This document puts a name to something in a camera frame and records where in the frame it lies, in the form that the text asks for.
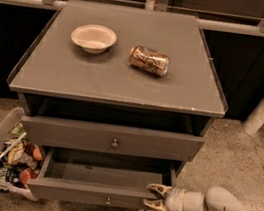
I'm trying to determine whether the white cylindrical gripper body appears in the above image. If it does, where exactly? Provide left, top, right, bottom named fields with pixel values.
left=164, top=187, right=204, bottom=211

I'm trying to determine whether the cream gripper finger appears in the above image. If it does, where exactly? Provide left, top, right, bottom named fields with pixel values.
left=143, top=198, right=166, bottom=211
left=146, top=183, right=171, bottom=198

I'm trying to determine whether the grey drawer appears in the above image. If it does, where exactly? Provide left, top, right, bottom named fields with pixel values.
left=28, top=147, right=176, bottom=210
left=21, top=116, right=205, bottom=162

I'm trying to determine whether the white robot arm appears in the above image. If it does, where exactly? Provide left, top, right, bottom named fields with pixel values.
left=143, top=183, right=250, bottom=211

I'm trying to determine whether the grey top drawer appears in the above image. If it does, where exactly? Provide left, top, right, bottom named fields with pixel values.
left=21, top=116, right=205, bottom=162

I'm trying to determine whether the grey drawer cabinet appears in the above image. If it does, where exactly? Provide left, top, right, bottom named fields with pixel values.
left=0, top=0, right=245, bottom=181

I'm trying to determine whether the gold crushed soda can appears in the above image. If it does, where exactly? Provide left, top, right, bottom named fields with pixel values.
left=129, top=46, right=170, bottom=77

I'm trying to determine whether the red snack packet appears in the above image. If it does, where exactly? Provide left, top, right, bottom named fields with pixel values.
left=19, top=168, right=38, bottom=188

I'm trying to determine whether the beige crumpled snack bag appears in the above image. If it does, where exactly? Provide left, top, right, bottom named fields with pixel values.
left=7, top=143, right=38, bottom=169

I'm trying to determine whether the white paper bowl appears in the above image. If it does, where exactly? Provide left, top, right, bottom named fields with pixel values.
left=70, top=24, right=117, bottom=54

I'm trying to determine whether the white stick in bin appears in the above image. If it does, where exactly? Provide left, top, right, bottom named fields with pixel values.
left=0, top=131, right=27, bottom=160

